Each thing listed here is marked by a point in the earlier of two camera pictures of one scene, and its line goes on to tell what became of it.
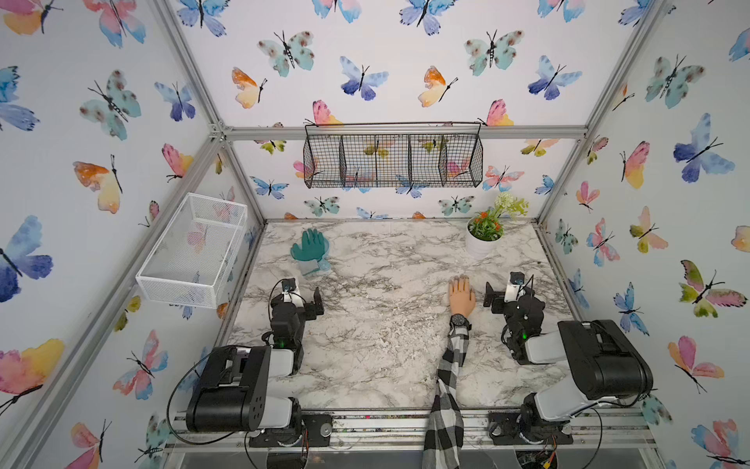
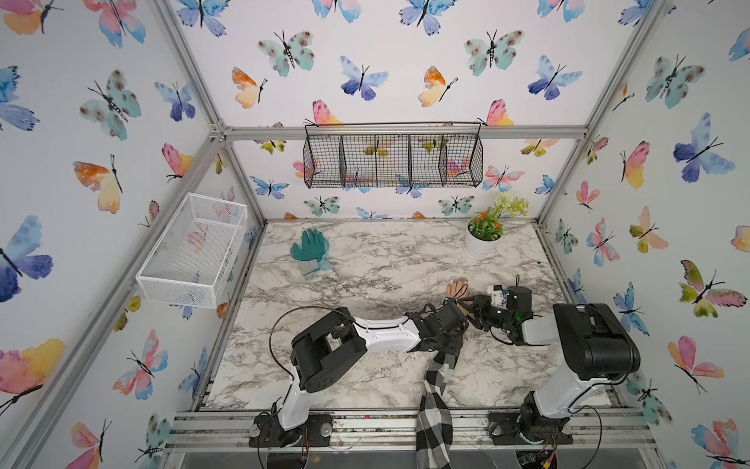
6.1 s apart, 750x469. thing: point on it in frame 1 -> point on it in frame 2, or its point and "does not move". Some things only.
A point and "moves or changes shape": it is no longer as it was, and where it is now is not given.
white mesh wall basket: x=192 y=253 does not move
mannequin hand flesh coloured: x=462 y=298 does not move
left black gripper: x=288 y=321 -> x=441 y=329
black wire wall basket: x=395 y=154 does not move
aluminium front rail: x=404 y=431 does not move
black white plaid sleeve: x=444 y=437 moves or changes shape
